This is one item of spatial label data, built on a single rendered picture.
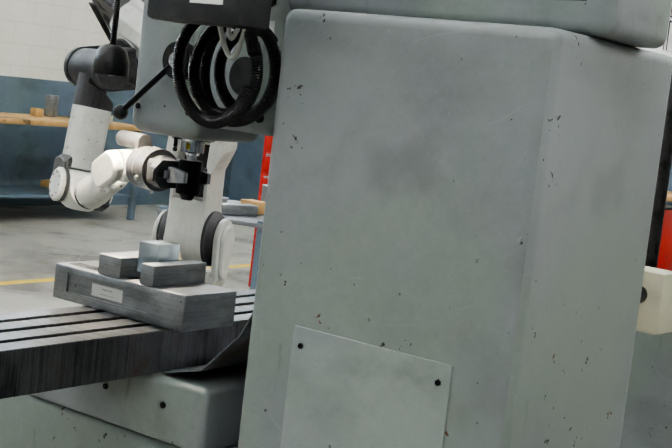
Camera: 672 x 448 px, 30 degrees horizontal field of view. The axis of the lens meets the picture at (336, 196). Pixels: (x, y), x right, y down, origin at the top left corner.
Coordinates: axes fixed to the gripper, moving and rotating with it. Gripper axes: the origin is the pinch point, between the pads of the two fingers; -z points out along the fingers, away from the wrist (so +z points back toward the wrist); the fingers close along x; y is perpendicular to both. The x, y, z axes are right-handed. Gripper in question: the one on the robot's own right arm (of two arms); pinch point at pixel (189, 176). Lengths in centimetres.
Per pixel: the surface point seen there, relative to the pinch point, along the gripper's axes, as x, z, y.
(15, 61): 366, 874, -18
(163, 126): -9.2, -3.5, -9.7
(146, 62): -10.9, 2.2, -21.4
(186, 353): -5.0, -13.0, 32.3
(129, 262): -11.8, -0.4, 17.1
